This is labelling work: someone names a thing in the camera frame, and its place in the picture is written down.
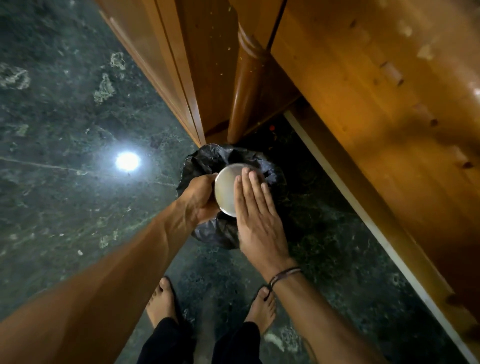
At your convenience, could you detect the person's left hand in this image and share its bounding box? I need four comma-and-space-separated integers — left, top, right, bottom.
178, 173, 222, 228

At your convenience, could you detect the person's right hand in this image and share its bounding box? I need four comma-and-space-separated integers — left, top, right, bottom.
233, 167, 298, 278

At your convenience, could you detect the round steel bowl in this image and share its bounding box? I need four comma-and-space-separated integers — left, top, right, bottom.
214, 163, 264, 218

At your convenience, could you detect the person's left forearm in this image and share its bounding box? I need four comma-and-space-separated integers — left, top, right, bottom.
0, 199, 196, 364

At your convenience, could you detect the person's right forearm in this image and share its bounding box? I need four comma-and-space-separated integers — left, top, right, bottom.
267, 260, 389, 364

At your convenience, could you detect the black plastic garbage bag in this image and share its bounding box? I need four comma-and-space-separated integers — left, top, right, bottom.
176, 143, 290, 251

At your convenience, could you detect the turned wooden furniture leg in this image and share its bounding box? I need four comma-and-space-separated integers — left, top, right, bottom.
226, 0, 287, 145

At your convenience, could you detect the person's right foot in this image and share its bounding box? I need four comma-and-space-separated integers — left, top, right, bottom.
244, 287, 278, 335

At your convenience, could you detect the person's foot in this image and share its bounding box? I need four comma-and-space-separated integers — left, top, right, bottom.
145, 277, 180, 329
244, 287, 278, 335

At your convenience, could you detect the wooden cabinet door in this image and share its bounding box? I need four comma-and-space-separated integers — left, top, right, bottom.
94, 0, 241, 148

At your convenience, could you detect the person's left foot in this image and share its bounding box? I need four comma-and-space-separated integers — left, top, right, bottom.
145, 277, 180, 329

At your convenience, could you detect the black trouser right leg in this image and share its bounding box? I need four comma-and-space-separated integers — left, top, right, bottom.
211, 321, 264, 364

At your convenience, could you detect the black trouser leg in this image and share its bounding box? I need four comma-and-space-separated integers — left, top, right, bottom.
136, 317, 196, 364
211, 321, 264, 364

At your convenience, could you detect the knotty pine wooden table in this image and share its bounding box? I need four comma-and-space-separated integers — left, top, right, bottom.
270, 0, 480, 351

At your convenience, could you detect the black trouser left leg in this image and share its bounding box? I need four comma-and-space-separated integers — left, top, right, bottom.
136, 317, 196, 364

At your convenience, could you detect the black thread bracelet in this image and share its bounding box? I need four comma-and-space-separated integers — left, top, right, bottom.
263, 266, 303, 301

